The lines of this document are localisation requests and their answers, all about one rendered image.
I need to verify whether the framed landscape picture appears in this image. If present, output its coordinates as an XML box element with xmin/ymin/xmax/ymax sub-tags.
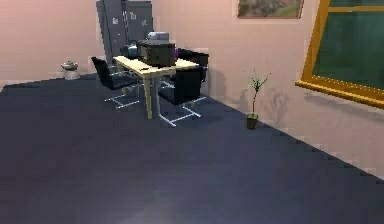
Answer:
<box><xmin>236</xmin><ymin>0</ymin><xmax>305</xmax><ymax>20</ymax></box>

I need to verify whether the silver kettle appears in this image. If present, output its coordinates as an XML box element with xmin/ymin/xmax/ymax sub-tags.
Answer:
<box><xmin>120</xmin><ymin>43</ymin><xmax>139</xmax><ymax>61</ymax></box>

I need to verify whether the black chair with metal frame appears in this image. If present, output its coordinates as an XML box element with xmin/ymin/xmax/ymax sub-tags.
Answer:
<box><xmin>156</xmin><ymin>65</ymin><xmax>208</xmax><ymax>128</ymax></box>
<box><xmin>90</xmin><ymin>56</ymin><xmax>142</xmax><ymax>110</ymax></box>
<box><xmin>177</xmin><ymin>48</ymin><xmax>210</xmax><ymax>83</ymax></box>

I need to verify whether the silver toaster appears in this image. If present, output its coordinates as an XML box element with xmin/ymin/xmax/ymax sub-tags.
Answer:
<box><xmin>146</xmin><ymin>31</ymin><xmax>171</xmax><ymax>42</ymax></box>

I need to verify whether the house plant in brown pot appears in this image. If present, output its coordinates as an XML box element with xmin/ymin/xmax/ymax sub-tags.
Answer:
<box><xmin>243</xmin><ymin>69</ymin><xmax>272</xmax><ymax>131</ymax></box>

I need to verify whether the dark grey fridge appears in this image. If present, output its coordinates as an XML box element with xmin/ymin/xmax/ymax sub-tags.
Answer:
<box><xmin>95</xmin><ymin>0</ymin><xmax>155</xmax><ymax>65</ymax></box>

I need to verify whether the silver bin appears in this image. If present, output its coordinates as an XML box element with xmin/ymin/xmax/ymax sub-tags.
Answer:
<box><xmin>60</xmin><ymin>60</ymin><xmax>80</xmax><ymax>81</ymax></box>

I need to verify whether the window with orange frame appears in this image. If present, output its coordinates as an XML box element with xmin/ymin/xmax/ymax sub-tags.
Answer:
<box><xmin>294</xmin><ymin>0</ymin><xmax>384</xmax><ymax>110</ymax></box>

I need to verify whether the pale wooden table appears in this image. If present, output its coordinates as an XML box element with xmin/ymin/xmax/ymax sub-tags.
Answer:
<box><xmin>112</xmin><ymin>55</ymin><xmax>200</xmax><ymax>120</ymax></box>

